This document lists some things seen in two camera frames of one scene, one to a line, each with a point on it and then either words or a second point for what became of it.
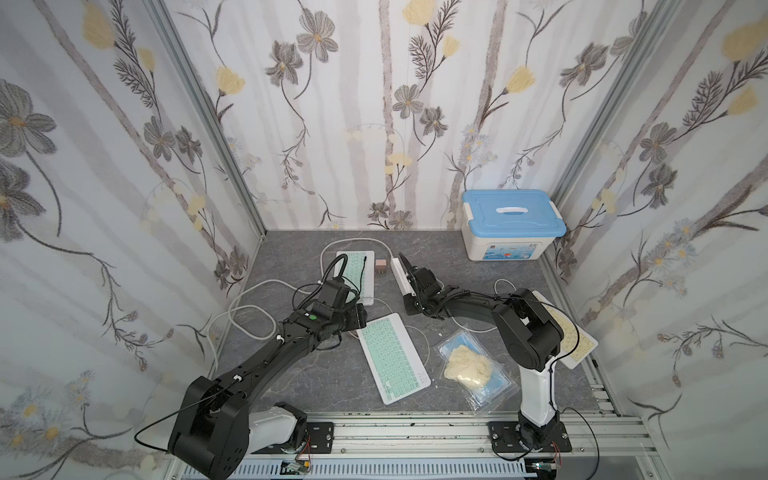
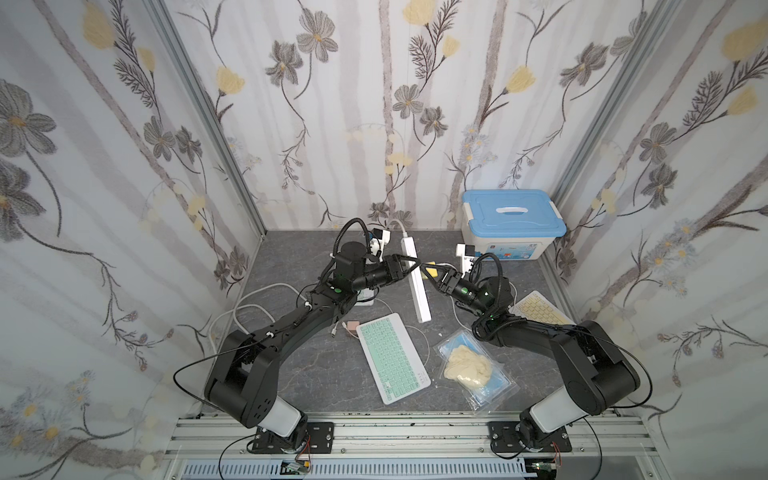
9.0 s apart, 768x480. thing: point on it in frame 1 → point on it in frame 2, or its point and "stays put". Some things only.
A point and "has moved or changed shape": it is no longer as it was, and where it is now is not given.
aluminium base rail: [604, 446] stays put
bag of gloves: [478, 376] stays put
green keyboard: [392, 358] stays put
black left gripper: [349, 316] → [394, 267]
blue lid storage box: [509, 224] stays put
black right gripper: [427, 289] → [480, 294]
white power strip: [402, 278] has moved or changed shape
